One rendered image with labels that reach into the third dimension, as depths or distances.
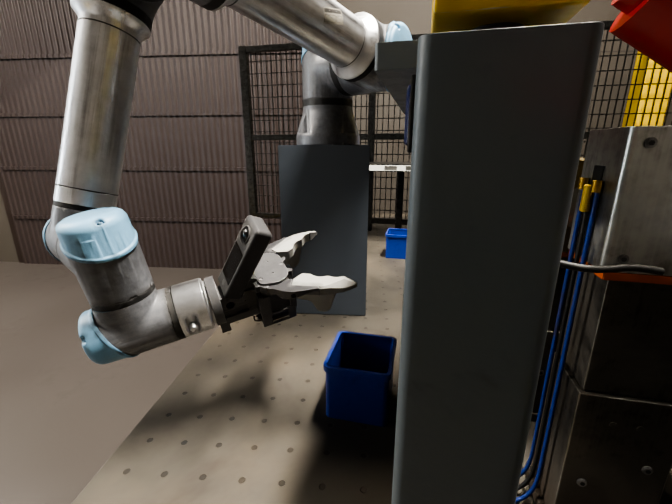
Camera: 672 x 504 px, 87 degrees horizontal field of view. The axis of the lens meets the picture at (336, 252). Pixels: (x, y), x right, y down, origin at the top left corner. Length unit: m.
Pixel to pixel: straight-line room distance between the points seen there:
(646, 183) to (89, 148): 0.61
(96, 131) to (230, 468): 0.48
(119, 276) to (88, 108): 0.24
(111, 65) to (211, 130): 2.73
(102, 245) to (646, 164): 0.52
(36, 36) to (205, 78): 1.43
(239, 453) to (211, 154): 2.95
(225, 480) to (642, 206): 0.52
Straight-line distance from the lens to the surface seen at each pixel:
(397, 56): 0.29
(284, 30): 0.64
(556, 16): 0.20
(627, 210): 0.37
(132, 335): 0.52
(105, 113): 0.60
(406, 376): 0.21
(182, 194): 3.49
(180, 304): 0.51
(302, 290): 0.49
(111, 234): 0.48
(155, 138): 3.55
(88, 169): 0.60
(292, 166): 0.81
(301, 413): 0.61
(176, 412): 0.65
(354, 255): 0.83
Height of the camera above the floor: 1.09
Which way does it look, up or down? 16 degrees down
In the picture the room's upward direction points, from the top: straight up
